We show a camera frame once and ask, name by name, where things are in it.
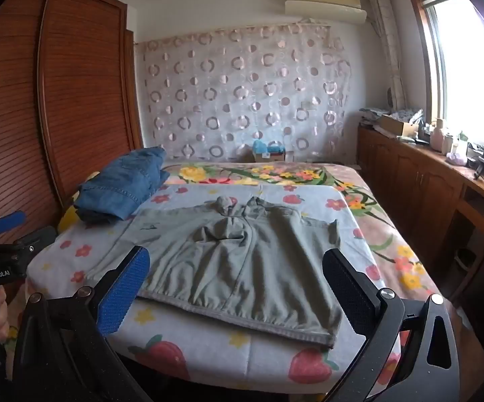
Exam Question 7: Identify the floral blanket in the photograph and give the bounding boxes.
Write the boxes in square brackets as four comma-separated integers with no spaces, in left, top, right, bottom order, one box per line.
[58,161,435,302]

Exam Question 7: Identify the small cardboard box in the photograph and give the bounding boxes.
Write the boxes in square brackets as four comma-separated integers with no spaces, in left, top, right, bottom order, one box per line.
[252,146,287,163]

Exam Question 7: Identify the strawberry print bed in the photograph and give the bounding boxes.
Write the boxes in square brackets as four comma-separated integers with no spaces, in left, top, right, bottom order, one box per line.
[26,182,402,390]

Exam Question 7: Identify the brown wooden wardrobe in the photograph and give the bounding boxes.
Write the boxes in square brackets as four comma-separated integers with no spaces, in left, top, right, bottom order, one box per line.
[0,0,144,239]

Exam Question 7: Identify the patterned headboard cover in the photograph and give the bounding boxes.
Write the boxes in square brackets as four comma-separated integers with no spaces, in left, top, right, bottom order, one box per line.
[135,23,354,164]

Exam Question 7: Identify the folded blue jeans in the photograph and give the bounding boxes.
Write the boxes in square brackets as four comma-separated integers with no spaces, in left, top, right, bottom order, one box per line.
[74,146,171,223]

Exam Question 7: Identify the window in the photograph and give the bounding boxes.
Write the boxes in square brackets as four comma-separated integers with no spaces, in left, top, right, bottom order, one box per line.
[405,0,484,160]

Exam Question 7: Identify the white air conditioner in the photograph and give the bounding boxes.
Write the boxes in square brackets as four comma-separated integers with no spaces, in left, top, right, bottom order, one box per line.
[285,0,368,24]

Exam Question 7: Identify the patterned folded cloth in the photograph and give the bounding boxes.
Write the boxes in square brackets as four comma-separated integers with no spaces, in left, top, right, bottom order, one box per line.
[359,107,425,125]

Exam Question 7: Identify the brown wooden cabinet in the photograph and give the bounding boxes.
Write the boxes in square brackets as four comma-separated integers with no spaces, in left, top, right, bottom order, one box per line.
[357,126,484,302]

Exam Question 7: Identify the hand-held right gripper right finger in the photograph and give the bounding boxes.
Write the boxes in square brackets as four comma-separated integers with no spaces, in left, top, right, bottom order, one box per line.
[322,249,461,402]

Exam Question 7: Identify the floral window curtain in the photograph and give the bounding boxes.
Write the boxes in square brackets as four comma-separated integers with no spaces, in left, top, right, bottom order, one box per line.
[367,0,408,112]

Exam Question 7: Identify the blue plastic bag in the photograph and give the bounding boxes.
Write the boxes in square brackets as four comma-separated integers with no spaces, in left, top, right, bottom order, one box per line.
[254,140,285,154]

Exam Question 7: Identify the grey-green pants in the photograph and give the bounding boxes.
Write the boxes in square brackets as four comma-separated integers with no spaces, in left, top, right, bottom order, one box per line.
[85,195,343,350]

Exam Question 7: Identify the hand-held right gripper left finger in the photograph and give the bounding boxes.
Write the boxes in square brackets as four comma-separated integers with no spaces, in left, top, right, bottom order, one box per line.
[13,246,155,402]

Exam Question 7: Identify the pink bottle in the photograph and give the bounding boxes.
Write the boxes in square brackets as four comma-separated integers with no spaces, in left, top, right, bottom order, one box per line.
[430,118,446,152]

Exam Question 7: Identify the open cardboard box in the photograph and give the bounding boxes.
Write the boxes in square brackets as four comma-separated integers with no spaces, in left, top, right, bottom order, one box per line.
[378,114,419,137]

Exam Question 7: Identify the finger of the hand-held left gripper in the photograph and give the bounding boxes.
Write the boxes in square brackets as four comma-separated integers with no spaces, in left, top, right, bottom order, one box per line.
[0,225,57,261]
[0,210,27,244]

